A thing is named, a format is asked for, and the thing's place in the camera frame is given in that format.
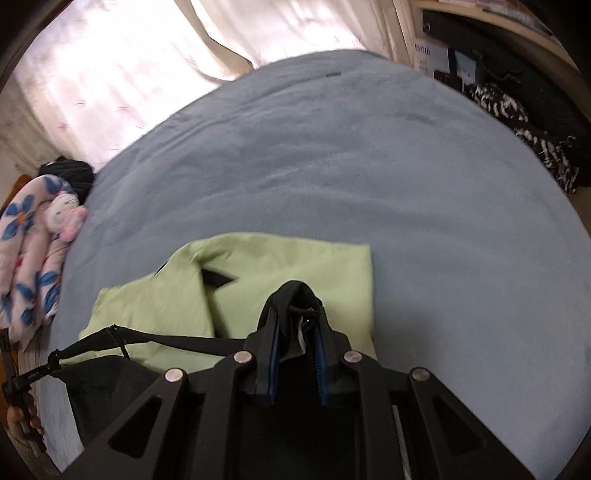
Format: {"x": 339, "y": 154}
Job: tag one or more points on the blue-grey bed blanket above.
{"x": 346, "y": 161}

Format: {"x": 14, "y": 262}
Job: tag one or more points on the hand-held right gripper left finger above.
{"x": 275, "y": 350}

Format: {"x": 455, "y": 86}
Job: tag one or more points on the person's left hand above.
{"x": 16, "y": 427}

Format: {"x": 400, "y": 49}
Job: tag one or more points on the pink and white cat plush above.
{"x": 64, "y": 207}

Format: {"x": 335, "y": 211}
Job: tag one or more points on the black and white striped cloth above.
{"x": 545, "y": 147}

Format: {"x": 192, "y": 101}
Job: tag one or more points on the white cardboard box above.
{"x": 427, "y": 60}

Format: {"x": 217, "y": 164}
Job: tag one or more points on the white leaf print curtain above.
{"x": 300, "y": 27}
{"x": 115, "y": 69}

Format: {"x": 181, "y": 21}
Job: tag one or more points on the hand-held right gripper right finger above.
{"x": 321, "y": 364}

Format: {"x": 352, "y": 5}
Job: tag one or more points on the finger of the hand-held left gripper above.
{"x": 34, "y": 373}

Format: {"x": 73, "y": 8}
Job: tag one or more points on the dark knitted cloth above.
{"x": 74, "y": 173}

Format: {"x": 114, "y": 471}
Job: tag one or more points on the floral print quilt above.
{"x": 23, "y": 258}

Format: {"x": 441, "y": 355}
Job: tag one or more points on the green and black hooded jacket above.
{"x": 277, "y": 263}

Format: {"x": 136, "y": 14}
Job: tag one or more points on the orange wooden headboard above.
{"x": 11, "y": 191}

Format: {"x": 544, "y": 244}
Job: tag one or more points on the wooden desk shelf unit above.
{"x": 531, "y": 50}

